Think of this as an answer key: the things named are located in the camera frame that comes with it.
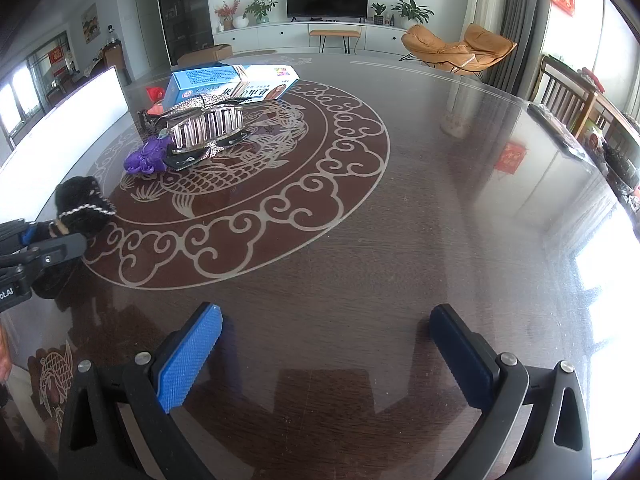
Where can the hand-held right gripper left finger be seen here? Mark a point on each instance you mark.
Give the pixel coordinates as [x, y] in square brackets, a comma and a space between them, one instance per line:
[190, 360]

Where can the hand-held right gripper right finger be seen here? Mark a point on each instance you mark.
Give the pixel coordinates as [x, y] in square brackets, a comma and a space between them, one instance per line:
[465, 360]

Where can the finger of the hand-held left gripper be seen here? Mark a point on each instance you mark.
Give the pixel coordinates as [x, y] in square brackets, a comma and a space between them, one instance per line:
[55, 252]
[30, 232]

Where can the black beaded scrunchie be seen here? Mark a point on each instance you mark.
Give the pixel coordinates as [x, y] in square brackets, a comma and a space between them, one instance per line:
[80, 200]

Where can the white storage box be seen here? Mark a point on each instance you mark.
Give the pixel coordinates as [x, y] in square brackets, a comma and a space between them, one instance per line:
[65, 115]

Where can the purple silicone toy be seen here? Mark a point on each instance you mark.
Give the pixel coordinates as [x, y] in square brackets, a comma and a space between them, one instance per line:
[147, 157]

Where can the rimless glasses black temples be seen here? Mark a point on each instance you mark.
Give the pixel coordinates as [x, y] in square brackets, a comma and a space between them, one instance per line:
[145, 117]

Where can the red snack packet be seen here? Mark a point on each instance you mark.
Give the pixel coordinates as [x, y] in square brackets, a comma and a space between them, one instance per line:
[155, 94]

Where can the blue medicine box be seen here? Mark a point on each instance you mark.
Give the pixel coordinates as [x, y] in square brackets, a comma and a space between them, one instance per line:
[200, 82]

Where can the small blue box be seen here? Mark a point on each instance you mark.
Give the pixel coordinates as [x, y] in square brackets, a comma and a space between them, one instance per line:
[270, 80]

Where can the red window decoration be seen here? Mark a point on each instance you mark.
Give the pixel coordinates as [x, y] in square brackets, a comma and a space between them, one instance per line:
[57, 61]

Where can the clear rhinestone claw clip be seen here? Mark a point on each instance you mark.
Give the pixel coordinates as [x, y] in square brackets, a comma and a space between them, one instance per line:
[205, 127]

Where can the cardboard box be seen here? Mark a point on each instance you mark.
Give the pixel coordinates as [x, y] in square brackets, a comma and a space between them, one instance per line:
[205, 55]

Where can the dark display cabinet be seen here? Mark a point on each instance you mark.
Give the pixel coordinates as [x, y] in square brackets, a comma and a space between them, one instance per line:
[182, 10]

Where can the wooden chair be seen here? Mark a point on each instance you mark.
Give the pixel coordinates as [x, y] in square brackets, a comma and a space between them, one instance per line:
[565, 92]

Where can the red flower arrangement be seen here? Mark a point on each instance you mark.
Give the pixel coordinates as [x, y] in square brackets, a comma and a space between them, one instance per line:
[226, 12]

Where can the white round vase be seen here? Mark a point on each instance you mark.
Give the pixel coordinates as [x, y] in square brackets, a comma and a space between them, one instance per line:
[240, 22]

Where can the white TV cabinet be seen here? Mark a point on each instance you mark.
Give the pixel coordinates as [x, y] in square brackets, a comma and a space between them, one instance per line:
[270, 40]

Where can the orange lounge chair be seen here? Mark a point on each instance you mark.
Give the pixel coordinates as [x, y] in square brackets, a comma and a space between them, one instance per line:
[460, 50]

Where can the green potted plant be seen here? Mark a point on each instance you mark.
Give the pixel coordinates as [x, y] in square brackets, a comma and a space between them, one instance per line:
[261, 9]

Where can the grey curtain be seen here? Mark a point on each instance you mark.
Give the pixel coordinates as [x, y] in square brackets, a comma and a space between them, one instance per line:
[520, 25]

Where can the wooden bench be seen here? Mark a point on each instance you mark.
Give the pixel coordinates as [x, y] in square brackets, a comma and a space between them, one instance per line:
[335, 33]

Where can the large leafy potted plant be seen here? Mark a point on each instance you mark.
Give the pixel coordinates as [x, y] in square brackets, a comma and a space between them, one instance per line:
[412, 10]

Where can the small potted plant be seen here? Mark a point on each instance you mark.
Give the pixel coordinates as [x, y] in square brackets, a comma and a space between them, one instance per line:
[378, 12]

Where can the black television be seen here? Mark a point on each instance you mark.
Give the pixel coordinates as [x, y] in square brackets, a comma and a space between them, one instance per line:
[327, 0]

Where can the framed wall picture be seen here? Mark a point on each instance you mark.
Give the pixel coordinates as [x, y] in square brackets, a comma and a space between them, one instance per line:
[89, 22]

